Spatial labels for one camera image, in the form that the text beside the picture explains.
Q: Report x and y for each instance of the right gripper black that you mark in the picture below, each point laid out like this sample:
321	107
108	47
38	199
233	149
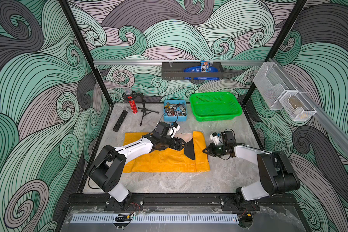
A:
212	151

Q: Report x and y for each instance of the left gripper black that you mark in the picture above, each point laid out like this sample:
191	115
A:
177	147

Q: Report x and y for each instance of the yellow pillowcase with print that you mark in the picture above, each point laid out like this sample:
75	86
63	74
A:
189	160

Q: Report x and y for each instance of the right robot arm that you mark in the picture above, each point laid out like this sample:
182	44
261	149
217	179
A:
276	174

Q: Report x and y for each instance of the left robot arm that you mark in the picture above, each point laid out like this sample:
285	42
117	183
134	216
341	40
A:
107	168

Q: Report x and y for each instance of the blue tray of small parts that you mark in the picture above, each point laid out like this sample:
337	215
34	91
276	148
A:
175	111

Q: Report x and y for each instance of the black mini tripod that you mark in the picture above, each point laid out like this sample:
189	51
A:
145	111

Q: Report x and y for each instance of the green plastic basket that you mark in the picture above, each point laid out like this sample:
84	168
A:
215	106

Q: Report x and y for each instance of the black remote control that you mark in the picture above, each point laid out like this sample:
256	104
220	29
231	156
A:
120	121

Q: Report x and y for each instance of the blue package on shelf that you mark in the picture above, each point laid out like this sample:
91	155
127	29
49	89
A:
203	67

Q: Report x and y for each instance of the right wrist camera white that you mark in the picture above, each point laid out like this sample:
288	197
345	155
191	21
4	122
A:
215	138

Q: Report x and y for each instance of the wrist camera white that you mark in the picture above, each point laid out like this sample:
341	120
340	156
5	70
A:
215	138
173	128

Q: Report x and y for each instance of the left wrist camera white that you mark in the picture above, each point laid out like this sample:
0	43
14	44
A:
173	128

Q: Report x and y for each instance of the black wall shelf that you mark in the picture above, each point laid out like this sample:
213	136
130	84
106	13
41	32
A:
175	72

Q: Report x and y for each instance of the white perforated cable duct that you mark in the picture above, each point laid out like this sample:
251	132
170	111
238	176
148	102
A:
187	218

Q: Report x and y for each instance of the black base frame rail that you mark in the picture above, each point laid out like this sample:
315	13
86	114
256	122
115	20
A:
227	201

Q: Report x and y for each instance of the clear plastic wall bin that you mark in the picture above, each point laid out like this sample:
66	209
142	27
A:
272	83

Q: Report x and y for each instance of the small clear wall bin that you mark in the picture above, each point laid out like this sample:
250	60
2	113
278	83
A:
297	106

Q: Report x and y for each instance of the aluminium rail back wall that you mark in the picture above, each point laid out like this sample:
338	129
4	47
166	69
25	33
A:
171	62

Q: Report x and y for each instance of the aluminium rail wall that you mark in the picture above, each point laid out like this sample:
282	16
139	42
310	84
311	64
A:
335	132
171	62

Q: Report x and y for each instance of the aluminium rail right wall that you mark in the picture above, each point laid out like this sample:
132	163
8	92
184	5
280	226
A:
335	132

